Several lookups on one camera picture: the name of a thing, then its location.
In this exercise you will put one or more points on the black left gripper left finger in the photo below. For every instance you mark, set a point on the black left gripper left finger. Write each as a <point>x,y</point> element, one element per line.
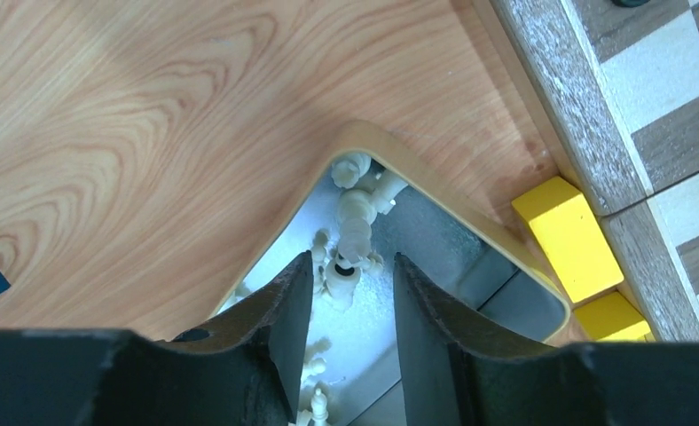
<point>242,367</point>

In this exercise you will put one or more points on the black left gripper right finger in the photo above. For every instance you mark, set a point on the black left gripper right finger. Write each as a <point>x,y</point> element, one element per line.
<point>502,370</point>

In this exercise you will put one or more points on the yellow arch block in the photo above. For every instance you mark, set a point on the yellow arch block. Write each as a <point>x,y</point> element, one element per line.
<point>612,318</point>

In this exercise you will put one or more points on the small yellow rectangular block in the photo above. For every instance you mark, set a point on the small yellow rectangular block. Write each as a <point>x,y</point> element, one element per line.
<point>562,223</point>

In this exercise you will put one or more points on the gold tin with white pieces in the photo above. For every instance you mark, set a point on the gold tin with white pieces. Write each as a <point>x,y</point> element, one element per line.
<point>369,200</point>

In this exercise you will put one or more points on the wooden chess board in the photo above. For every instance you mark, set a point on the wooden chess board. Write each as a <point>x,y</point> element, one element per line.
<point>613,87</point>

